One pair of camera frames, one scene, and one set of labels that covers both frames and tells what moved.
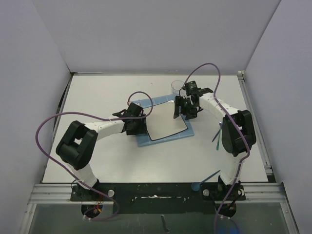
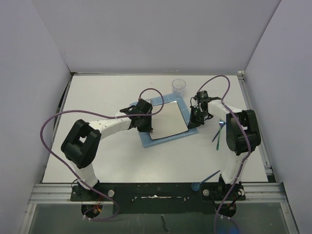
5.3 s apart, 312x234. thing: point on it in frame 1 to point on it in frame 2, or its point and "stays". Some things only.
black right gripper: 180,101 to 193,122
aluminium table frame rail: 271,191 stays
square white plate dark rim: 161,122 stays
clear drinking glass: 176,86 stays
